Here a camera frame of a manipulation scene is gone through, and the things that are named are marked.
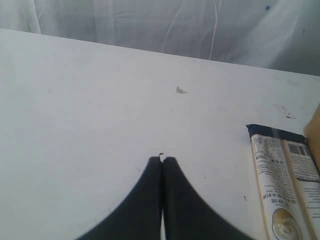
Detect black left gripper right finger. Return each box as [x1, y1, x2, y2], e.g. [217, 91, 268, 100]
[162, 157, 248, 240]

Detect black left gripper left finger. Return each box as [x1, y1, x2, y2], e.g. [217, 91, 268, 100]
[80, 156, 162, 240]

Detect brown paper bag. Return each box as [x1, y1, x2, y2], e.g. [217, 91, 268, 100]
[304, 105, 320, 170]

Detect long pasta package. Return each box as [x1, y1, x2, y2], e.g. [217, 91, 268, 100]
[246, 124, 320, 240]

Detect small paper scrap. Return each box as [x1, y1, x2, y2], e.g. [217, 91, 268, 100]
[175, 86, 188, 94]

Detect white backdrop curtain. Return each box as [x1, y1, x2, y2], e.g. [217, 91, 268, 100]
[0, 0, 320, 76]

